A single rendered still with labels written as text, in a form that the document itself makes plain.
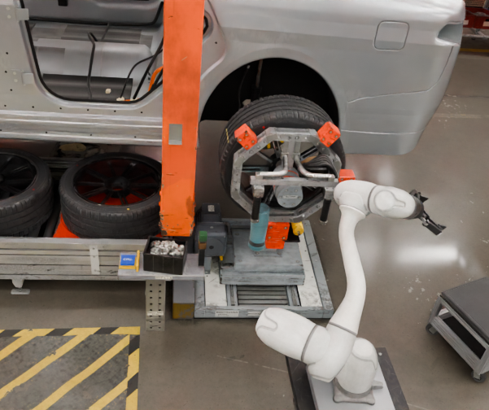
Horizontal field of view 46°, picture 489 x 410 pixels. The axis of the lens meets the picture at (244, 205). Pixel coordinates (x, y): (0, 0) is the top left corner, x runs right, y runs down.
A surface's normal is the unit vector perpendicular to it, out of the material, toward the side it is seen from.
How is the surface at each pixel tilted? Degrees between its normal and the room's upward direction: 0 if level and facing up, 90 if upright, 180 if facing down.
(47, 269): 90
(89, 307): 0
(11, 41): 88
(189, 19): 90
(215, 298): 0
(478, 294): 0
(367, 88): 90
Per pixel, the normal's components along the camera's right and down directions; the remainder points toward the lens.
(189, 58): 0.08, 0.60
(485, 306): 0.10, -0.80
